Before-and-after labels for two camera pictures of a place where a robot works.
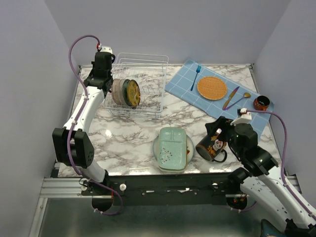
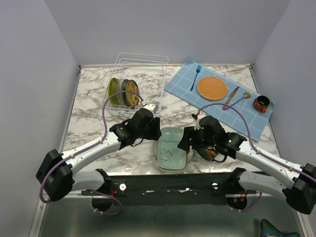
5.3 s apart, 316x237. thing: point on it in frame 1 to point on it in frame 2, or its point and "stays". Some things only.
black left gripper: [93, 62] to [155, 134]
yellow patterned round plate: [134, 93] stays
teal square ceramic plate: [172, 149] stays
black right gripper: [222, 122] to [190, 132]
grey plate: [125, 92] stays
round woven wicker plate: [212, 88] stays
